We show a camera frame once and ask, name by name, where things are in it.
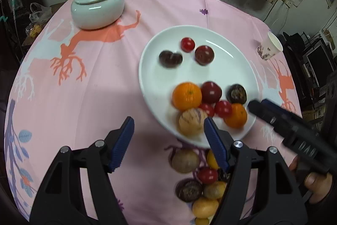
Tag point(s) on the small wooden side table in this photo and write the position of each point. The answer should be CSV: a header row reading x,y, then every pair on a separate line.
x,y
29,41

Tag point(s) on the green plastic clip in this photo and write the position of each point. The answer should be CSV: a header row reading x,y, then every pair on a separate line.
x,y
2,18

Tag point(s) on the pale striped pepino melon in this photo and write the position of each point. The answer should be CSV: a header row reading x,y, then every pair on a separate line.
x,y
189,122
202,221

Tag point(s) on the brownish passion fruit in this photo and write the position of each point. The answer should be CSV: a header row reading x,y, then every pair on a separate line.
x,y
213,190
185,161

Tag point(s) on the pale green lidded jar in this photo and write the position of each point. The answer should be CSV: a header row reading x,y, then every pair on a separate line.
x,y
97,11

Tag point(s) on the bag of yellow snacks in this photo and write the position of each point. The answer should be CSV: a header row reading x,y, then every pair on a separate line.
x,y
33,30

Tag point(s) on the dark water chestnut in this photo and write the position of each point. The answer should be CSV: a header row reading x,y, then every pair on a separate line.
x,y
237,94
170,59
189,190
223,177

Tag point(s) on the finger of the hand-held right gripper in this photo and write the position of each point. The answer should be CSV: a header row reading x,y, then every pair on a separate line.
x,y
263,110
276,107

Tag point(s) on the red cherry tomato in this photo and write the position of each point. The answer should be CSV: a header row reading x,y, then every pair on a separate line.
x,y
208,175
187,44
206,109
223,109

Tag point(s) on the person's right hand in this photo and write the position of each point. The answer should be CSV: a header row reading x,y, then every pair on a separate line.
x,y
318,185

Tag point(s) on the black monitor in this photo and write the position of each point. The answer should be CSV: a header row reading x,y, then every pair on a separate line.
x,y
317,59

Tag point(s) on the dark red plum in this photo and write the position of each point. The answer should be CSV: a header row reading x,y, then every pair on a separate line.
x,y
210,92
204,55

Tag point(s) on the small cardboard box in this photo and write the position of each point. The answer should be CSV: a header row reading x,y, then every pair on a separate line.
x,y
326,34

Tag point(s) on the white oval plate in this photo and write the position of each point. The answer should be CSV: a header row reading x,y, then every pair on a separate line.
x,y
158,88

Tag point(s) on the small orange tangerine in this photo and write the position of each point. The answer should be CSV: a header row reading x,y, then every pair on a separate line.
x,y
236,115

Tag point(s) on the orange yellow tomato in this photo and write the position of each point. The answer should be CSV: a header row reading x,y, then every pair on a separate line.
x,y
205,207

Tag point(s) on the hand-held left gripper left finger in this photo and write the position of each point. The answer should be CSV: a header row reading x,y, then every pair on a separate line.
x,y
122,143

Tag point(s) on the pink printed tablecloth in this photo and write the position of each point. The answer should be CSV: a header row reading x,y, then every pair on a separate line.
x,y
92,95

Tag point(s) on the large orange tangerine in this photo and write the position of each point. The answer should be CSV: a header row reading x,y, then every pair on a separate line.
x,y
187,96

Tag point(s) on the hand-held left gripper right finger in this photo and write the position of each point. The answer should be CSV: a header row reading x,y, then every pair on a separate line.
x,y
214,143

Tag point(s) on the white wall socket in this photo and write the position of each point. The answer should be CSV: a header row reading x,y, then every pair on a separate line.
x,y
289,1

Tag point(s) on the printed paper cup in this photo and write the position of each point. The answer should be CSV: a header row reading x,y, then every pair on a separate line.
x,y
268,49

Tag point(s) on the greenish yellow tomato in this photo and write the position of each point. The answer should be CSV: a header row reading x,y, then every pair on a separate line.
x,y
211,160

